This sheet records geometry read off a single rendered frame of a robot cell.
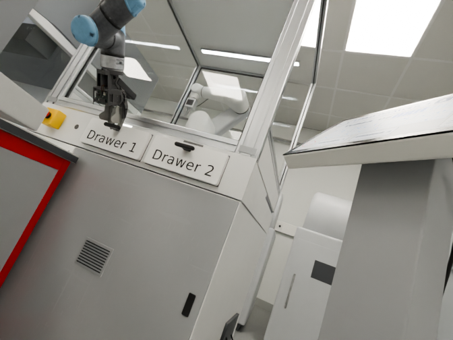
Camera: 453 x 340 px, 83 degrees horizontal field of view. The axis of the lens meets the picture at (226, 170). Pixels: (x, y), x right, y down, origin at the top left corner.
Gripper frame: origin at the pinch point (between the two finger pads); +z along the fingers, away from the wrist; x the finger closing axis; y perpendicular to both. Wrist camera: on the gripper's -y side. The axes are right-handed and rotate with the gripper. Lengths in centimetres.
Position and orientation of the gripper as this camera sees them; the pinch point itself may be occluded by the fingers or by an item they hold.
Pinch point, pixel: (116, 126)
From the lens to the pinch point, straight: 107.3
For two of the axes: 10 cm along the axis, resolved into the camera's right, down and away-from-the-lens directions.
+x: 9.1, 2.7, -3.3
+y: -3.9, 2.4, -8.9
